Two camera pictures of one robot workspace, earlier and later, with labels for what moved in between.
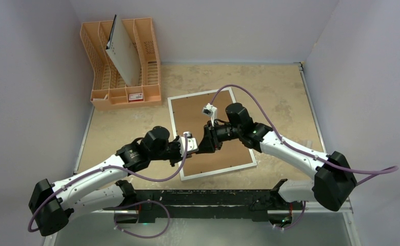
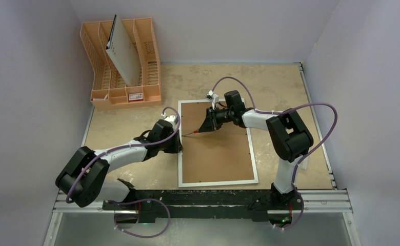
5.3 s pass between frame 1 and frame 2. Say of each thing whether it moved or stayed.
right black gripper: moved
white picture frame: moved
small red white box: stayed
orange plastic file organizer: stayed
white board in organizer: stayed
